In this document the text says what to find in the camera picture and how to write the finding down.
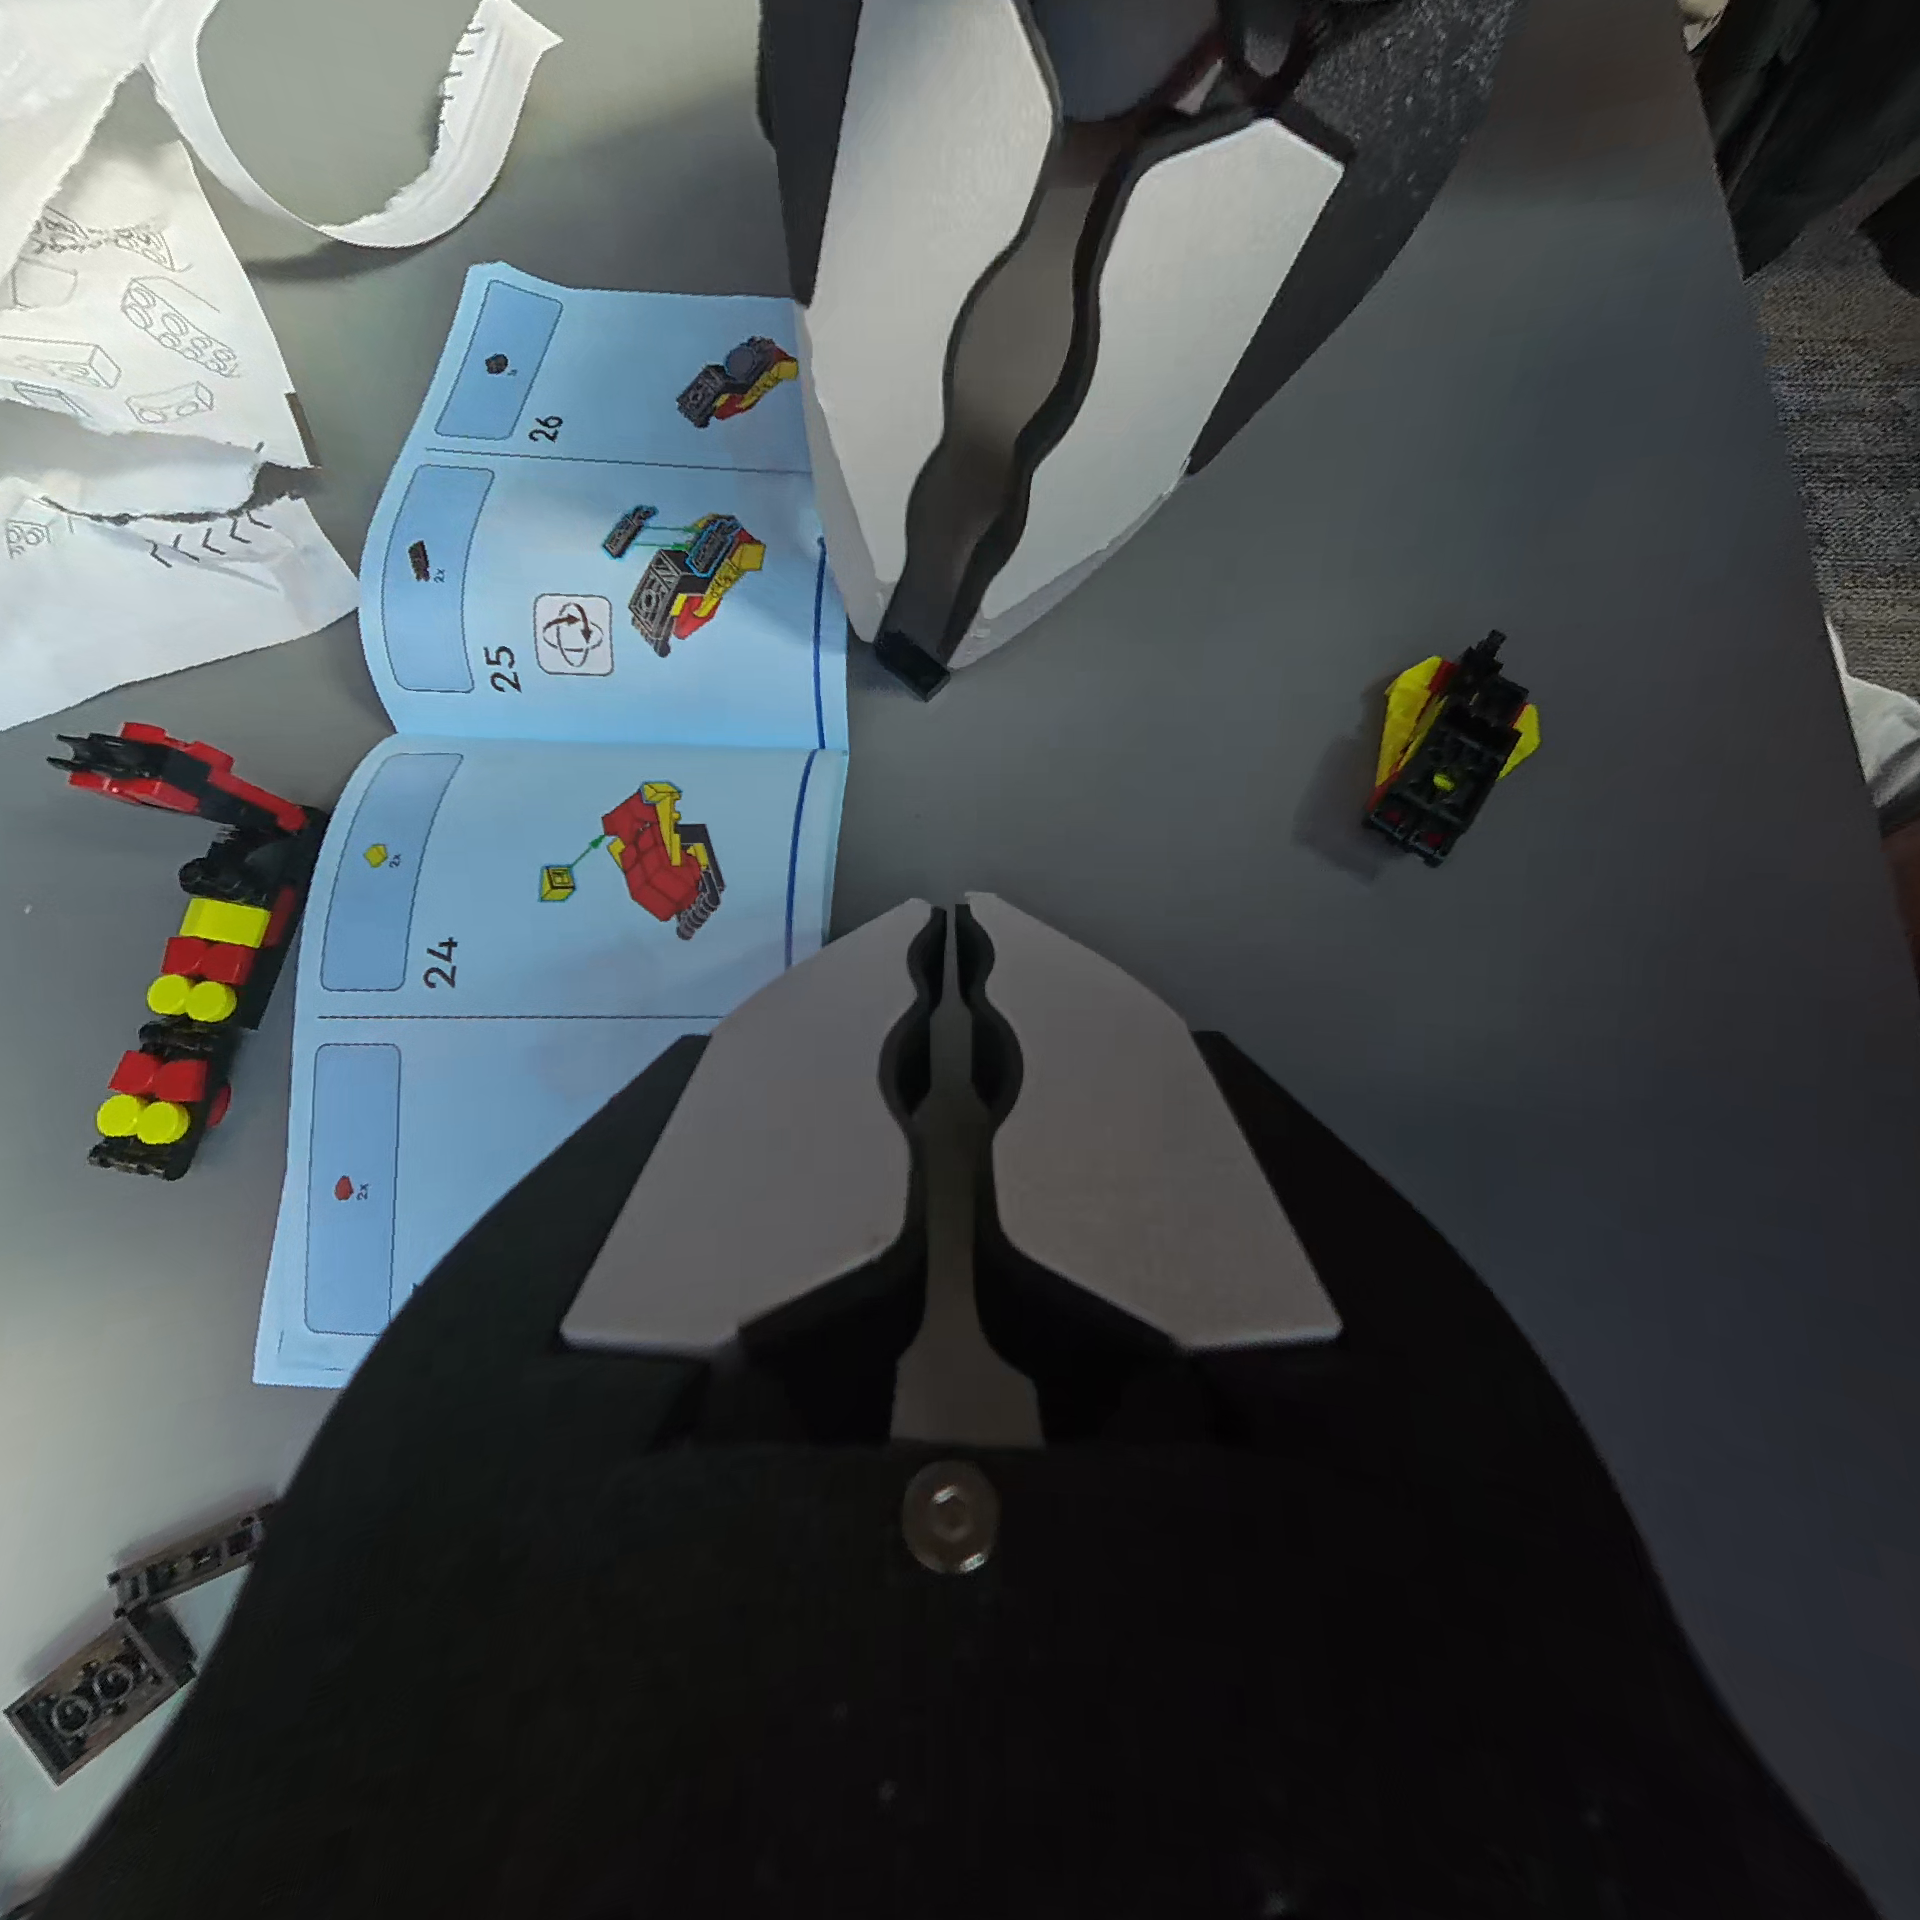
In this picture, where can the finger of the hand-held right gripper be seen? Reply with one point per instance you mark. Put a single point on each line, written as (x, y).
(1183, 299)
(900, 225)

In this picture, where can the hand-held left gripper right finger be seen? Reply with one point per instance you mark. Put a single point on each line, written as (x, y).
(1156, 1183)

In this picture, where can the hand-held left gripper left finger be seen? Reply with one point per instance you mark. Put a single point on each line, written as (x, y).
(751, 1183)

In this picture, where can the red yellow brick model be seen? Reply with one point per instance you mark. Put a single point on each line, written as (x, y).
(1447, 766)

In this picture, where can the grey desk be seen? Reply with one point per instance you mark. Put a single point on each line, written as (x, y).
(1501, 449)

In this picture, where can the open blue instruction booklet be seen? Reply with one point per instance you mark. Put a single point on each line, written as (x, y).
(644, 389)

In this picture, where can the torn white paper strip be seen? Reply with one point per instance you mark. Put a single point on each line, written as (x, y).
(450, 164)

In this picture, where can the red black yellow brick tail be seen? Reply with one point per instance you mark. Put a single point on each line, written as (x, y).
(194, 960)

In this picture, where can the dark grey long brick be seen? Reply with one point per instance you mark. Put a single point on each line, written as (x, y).
(186, 1562)

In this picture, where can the person's leg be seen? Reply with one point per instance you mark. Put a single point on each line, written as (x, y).
(1889, 751)

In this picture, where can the torn white paper bag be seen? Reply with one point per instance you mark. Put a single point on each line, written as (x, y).
(151, 631)

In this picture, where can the dark grey studded brick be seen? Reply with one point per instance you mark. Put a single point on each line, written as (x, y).
(96, 1702)

